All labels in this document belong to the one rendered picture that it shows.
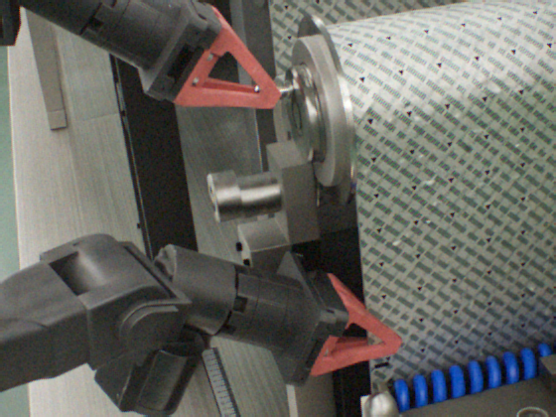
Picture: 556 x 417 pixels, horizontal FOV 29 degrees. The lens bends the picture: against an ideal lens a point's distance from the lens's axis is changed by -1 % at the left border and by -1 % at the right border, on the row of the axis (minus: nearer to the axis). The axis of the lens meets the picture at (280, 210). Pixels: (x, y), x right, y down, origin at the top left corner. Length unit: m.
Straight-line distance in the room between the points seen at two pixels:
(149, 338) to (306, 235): 0.21
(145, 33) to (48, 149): 1.01
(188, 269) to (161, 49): 0.16
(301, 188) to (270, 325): 0.13
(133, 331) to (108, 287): 0.03
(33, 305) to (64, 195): 0.89
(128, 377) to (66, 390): 0.38
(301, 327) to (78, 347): 0.17
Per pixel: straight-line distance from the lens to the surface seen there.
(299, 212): 0.88
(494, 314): 0.90
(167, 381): 0.82
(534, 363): 0.91
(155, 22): 0.78
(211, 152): 1.66
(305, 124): 0.81
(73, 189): 1.62
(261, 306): 0.80
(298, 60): 0.85
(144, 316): 0.72
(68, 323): 0.71
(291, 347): 0.82
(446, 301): 0.88
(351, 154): 0.78
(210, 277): 0.79
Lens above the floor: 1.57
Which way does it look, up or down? 27 degrees down
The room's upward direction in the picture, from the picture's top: 7 degrees counter-clockwise
